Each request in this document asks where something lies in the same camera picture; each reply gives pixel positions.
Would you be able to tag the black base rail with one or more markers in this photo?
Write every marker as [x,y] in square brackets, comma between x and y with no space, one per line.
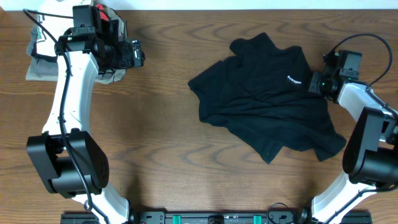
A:
[221,218]

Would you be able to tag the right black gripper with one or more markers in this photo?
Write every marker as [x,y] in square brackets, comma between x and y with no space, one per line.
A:
[313,86]

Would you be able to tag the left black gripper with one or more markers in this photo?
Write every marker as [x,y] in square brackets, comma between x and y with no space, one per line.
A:
[125,61]

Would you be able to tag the grey folded garment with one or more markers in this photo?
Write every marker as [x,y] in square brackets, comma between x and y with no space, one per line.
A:
[107,76]

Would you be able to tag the black t-shirt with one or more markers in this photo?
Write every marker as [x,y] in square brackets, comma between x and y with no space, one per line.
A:
[260,95]

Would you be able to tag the red and black folded garment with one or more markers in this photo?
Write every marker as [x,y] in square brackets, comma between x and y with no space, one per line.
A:
[83,39]

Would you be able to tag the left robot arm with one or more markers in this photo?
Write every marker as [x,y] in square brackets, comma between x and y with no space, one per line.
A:
[67,159]

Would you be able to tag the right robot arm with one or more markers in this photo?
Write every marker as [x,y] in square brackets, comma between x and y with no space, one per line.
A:
[370,157]

